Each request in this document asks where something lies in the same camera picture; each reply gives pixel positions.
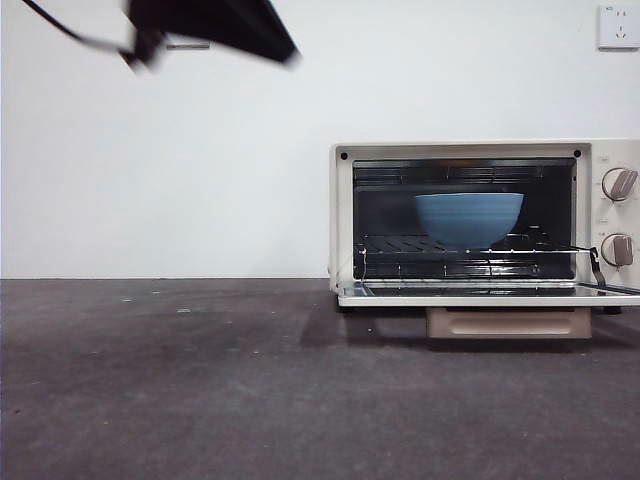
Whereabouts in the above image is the oven door with beige handle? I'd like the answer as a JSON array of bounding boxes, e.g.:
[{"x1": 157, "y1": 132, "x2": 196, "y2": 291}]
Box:
[{"x1": 337, "y1": 278, "x2": 640, "y2": 341}]

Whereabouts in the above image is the cream Toshiba toaster oven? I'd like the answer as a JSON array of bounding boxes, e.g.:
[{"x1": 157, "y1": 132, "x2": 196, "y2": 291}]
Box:
[{"x1": 328, "y1": 139, "x2": 640, "y2": 341}]

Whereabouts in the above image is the blue ribbed bowl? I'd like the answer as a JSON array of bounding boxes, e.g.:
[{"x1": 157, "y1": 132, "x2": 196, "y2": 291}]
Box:
[{"x1": 413, "y1": 192, "x2": 525, "y2": 249}]

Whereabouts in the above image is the beige oven knob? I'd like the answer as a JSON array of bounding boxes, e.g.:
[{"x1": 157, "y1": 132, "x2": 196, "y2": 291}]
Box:
[
  {"x1": 599, "y1": 232, "x2": 635, "y2": 268},
  {"x1": 600, "y1": 168, "x2": 640, "y2": 203}
]

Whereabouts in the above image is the metal wire oven rack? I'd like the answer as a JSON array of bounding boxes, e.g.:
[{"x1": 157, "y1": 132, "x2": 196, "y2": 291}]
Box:
[{"x1": 355, "y1": 234, "x2": 594, "y2": 255}]

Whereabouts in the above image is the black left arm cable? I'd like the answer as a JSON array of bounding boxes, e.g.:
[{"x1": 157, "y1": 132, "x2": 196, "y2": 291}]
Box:
[{"x1": 22, "y1": 0, "x2": 132, "y2": 54}]

